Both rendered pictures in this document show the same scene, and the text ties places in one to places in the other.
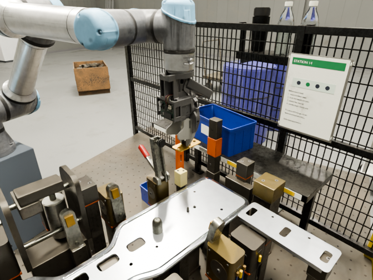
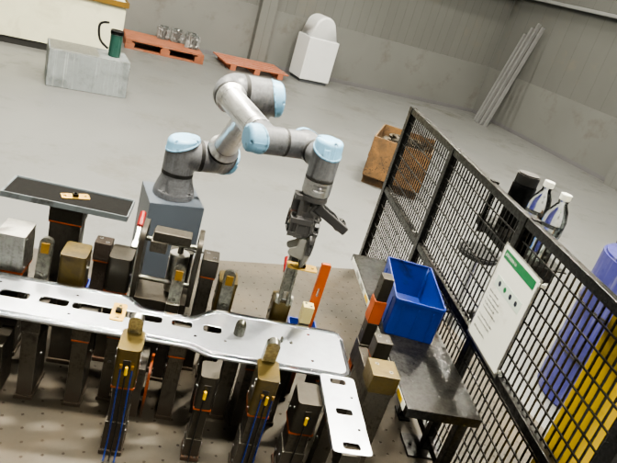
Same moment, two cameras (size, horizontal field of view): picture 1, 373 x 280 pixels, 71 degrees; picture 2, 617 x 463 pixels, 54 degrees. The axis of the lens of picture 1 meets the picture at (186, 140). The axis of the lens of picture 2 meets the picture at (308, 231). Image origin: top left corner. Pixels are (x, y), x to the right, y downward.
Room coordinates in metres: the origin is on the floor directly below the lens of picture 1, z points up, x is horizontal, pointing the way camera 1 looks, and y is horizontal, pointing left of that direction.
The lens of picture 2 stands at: (-0.63, -0.75, 1.98)
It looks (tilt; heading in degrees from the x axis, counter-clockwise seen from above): 23 degrees down; 30
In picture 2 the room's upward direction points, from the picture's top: 17 degrees clockwise
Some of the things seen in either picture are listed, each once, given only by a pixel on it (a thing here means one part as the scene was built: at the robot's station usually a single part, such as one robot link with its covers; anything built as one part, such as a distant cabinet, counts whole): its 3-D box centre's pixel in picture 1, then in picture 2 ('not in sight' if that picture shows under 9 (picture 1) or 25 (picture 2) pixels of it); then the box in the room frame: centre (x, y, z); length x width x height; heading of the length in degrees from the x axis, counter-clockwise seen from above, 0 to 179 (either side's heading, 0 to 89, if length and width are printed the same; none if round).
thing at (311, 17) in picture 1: (308, 29); (551, 226); (1.11, -0.48, 1.53); 0.07 x 0.07 x 0.20
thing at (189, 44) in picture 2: not in sight; (163, 39); (6.89, 7.59, 0.19); 1.37 x 0.95 x 0.38; 149
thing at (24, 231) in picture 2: not in sight; (12, 287); (0.27, 0.70, 0.90); 0.13 x 0.08 x 0.41; 43
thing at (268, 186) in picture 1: (263, 219); (364, 417); (0.76, -0.29, 0.88); 0.08 x 0.08 x 0.36; 43
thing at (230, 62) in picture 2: not in sight; (250, 66); (8.32, 6.75, 0.06); 1.28 x 0.88 x 0.12; 149
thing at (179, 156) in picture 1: (180, 189); (305, 331); (0.86, 0.03, 0.95); 0.03 x 0.01 x 0.50; 133
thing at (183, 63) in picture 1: (180, 61); (317, 187); (0.65, 0.01, 1.49); 0.08 x 0.08 x 0.05
